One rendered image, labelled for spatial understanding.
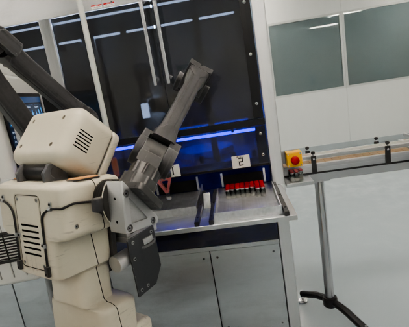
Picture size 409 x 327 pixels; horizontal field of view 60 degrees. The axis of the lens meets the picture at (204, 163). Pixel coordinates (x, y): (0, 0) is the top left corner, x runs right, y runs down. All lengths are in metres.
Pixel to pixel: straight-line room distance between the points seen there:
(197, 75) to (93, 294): 0.66
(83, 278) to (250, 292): 1.18
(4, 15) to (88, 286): 1.38
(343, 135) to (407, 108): 1.13
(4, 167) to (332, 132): 5.76
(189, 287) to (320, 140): 4.94
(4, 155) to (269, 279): 1.34
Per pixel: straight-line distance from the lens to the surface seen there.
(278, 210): 1.37
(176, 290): 1.97
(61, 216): 0.80
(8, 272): 1.50
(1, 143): 1.37
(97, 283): 0.97
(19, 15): 1.93
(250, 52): 1.66
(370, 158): 1.92
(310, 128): 6.45
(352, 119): 6.62
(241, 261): 1.87
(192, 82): 1.04
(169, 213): 1.50
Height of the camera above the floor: 1.38
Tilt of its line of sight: 12 degrees down
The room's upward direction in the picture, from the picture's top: 9 degrees counter-clockwise
